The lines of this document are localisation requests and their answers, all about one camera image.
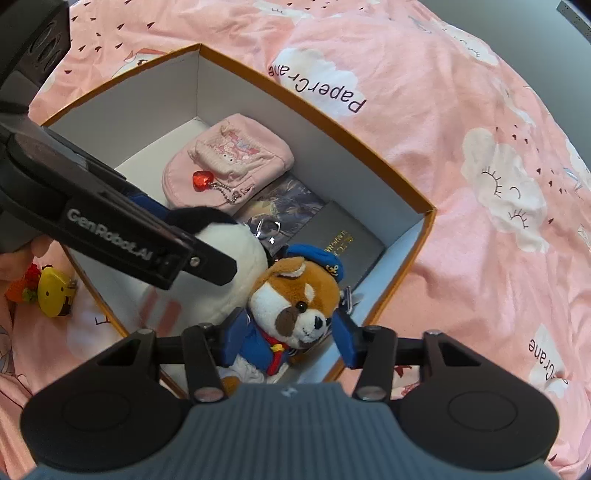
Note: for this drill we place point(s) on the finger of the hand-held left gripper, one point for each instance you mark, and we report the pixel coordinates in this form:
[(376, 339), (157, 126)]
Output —
[(147, 204), (214, 267)]

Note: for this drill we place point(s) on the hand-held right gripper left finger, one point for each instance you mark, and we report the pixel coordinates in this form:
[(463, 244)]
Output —
[(233, 337)]

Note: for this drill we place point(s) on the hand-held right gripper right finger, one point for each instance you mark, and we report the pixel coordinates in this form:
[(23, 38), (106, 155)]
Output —
[(348, 341)]

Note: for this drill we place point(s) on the white panda plush toy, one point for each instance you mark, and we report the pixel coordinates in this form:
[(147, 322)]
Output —
[(249, 249)]

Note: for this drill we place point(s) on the brown dog plush toy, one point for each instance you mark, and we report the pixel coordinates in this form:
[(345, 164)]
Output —
[(286, 295)]

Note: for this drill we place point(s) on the yellow round toy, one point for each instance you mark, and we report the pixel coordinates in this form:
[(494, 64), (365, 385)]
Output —
[(53, 290)]

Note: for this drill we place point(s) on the picture printed card box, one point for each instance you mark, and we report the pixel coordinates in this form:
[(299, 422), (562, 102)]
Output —
[(286, 203)]

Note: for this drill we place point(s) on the dark grey box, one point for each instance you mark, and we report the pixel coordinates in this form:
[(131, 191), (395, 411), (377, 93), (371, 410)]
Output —
[(341, 235)]

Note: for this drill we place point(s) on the pink fabric pouch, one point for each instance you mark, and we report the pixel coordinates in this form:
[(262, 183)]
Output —
[(240, 147)]

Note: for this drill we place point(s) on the orange cardboard box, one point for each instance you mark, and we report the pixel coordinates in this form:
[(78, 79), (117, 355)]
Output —
[(277, 129)]

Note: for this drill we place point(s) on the pink printed blanket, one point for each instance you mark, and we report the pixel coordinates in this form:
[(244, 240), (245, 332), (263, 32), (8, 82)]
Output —
[(461, 92)]

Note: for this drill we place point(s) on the grey wall socket strip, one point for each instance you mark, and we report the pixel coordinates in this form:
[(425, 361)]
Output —
[(575, 14)]

